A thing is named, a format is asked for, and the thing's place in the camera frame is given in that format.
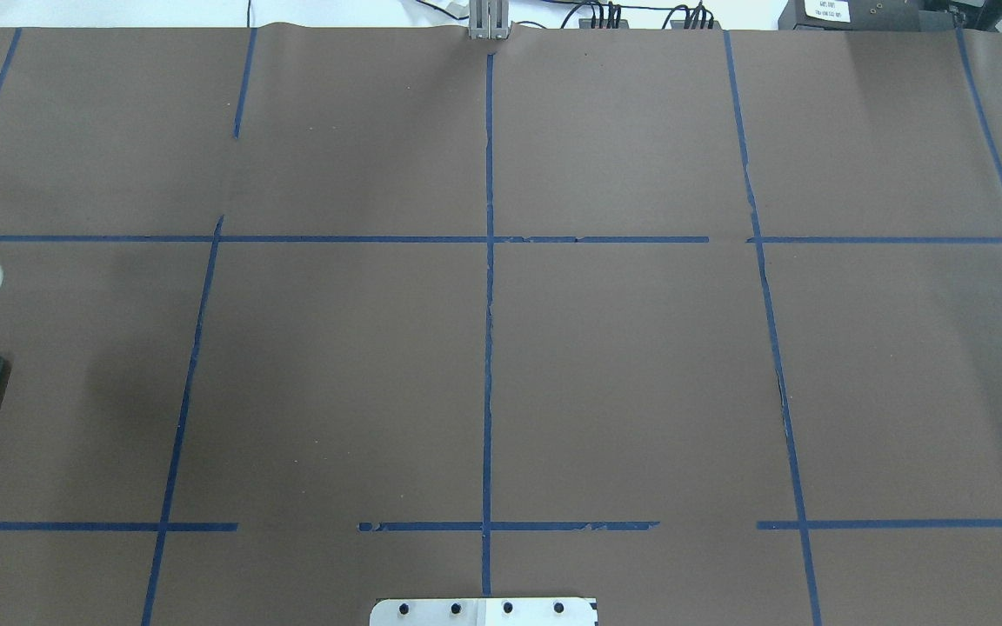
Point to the orange black hub near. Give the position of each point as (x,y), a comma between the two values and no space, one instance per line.
(690,17)

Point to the aluminium frame post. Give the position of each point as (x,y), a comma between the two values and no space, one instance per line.
(489,19)

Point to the black desktop box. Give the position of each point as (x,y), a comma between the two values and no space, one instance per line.
(879,16)

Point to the orange black hub far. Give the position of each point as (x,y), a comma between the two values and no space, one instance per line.
(603,16)

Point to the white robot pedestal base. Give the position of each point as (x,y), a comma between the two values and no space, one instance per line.
(486,611)

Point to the orange black hub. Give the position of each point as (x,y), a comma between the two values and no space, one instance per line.
(690,17)
(603,16)

